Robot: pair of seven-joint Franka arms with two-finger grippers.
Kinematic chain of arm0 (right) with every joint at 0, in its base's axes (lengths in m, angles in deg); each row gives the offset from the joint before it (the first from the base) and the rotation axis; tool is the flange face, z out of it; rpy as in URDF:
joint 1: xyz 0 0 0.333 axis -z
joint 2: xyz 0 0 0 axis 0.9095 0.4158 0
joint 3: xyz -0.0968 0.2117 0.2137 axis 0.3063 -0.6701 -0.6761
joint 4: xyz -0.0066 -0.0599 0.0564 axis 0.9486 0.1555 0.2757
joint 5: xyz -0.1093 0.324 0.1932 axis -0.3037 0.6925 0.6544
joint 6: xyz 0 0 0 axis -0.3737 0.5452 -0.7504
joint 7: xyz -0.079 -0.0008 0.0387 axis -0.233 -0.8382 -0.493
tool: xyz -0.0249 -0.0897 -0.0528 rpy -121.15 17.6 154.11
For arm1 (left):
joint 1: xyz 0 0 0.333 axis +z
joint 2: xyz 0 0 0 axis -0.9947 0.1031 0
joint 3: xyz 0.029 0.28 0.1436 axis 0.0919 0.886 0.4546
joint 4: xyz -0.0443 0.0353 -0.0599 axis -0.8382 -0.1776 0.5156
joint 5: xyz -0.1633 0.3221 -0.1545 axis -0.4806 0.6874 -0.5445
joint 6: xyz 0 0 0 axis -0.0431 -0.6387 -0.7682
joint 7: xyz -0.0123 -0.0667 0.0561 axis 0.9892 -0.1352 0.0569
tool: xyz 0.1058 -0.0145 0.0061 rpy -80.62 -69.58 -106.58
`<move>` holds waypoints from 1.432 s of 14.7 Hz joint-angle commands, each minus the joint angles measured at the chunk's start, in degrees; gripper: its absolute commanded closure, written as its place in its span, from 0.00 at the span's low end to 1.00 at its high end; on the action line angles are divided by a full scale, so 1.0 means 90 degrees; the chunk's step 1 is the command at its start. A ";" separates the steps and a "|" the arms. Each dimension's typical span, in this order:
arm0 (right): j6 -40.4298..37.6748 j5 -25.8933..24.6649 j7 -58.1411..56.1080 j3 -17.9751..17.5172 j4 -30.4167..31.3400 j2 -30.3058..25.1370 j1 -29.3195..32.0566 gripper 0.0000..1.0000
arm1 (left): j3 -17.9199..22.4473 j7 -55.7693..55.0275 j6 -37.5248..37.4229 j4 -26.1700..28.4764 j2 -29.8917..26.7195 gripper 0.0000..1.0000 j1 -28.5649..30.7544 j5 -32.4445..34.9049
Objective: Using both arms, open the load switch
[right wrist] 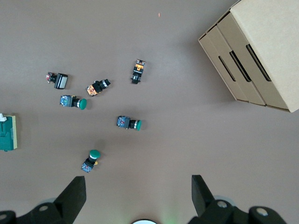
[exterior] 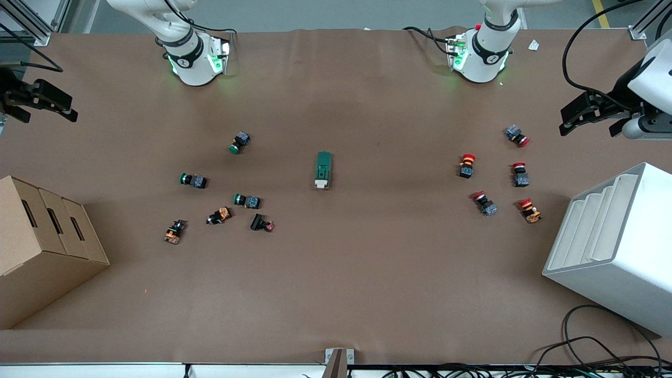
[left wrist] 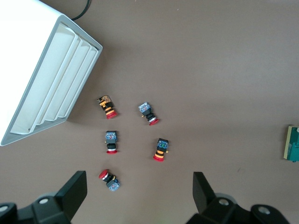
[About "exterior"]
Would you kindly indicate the red yellow emergency button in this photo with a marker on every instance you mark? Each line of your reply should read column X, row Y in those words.
column 466, row 166

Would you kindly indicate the white paper scrap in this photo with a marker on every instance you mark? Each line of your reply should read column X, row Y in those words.
column 533, row 45

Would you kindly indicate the brown cardboard box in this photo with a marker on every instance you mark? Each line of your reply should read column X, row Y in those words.
column 42, row 262

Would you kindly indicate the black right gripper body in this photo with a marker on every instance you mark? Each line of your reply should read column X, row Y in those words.
column 9, row 90

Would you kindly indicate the metal table edge bracket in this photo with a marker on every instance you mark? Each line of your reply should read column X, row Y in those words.
column 338, row 362

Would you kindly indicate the aluminium frame profile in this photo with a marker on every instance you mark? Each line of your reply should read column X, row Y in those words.
column 31, row 23
column 648, row 23

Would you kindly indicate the red mushroom button grey block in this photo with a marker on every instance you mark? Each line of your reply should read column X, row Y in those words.
column 517, row 135
column 485, row 204
column 520, row 175

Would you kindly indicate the green push button switch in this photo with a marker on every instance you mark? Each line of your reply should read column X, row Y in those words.
column 248, row 201
column 194, row 180
column 240, row 142

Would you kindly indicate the red button orange block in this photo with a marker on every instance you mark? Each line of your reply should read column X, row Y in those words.
column 529, row 210

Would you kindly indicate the black button orange block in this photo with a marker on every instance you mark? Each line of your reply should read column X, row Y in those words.
column 174, row 232
column 219, row 216

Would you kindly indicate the white table edge rail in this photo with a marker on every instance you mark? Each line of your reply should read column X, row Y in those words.
column 94, row 370

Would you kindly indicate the black switch red lens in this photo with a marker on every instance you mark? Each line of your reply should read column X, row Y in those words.
column 260, row 222

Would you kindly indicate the white stepped rack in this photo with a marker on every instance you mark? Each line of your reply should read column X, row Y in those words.
column 619, row 252

